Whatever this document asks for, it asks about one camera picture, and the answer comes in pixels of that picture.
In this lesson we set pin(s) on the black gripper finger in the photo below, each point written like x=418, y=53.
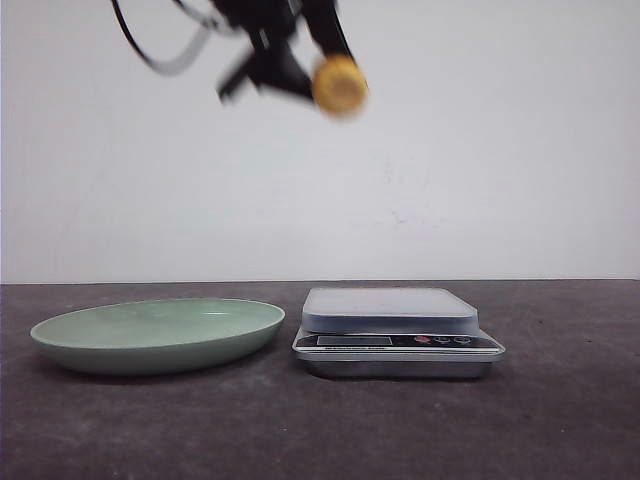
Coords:
x=281, y=71
x=325, y=27

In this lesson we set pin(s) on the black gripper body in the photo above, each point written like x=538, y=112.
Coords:
x=267, y=24

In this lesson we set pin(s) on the silver digital kitchen scale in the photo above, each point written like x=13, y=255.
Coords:
x=393, y=332

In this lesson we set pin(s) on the yellow corn cob piece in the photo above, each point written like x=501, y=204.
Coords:
x=338, y=86

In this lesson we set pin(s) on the green oval plate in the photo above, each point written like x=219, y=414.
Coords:
x=159, y=336

